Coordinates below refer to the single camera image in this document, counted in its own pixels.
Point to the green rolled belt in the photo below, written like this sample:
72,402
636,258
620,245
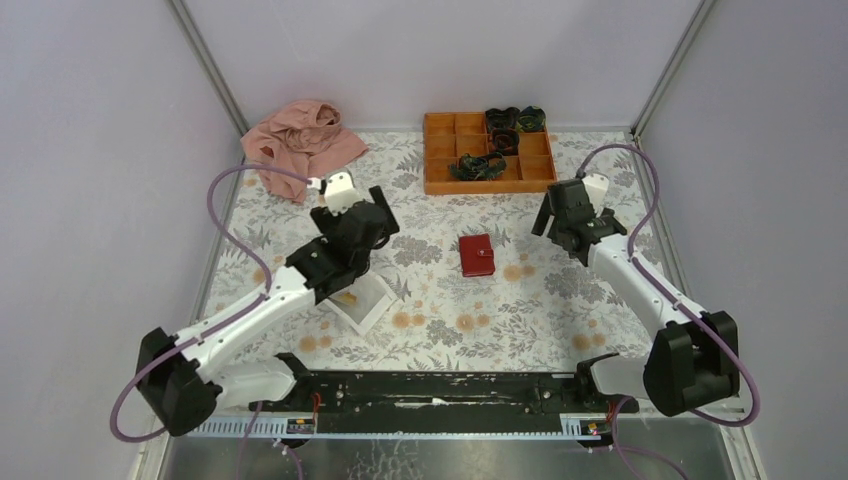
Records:
531,119

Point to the floral table mat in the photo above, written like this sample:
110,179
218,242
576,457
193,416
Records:
539,311

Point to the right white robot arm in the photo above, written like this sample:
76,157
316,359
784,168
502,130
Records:
691,361

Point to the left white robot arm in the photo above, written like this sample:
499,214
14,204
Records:
188,376

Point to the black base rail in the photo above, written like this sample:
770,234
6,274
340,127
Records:
389,402

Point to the pink crumpled cloth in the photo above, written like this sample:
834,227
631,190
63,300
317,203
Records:
306,137

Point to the orange compartment tray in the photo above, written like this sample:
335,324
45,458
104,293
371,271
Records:
449,135

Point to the red card holder wallet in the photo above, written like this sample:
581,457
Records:
476,255

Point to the black rolled belt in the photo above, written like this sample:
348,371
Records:
501,119

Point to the white plastic card box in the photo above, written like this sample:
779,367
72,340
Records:
375,298

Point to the dark rolled belt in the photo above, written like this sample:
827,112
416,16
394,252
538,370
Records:
505,141

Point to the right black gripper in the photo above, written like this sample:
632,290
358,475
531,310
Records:
543,219

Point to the camouflage rolled belt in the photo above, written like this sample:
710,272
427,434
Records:
487,167

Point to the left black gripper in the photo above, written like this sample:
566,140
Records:
326,223

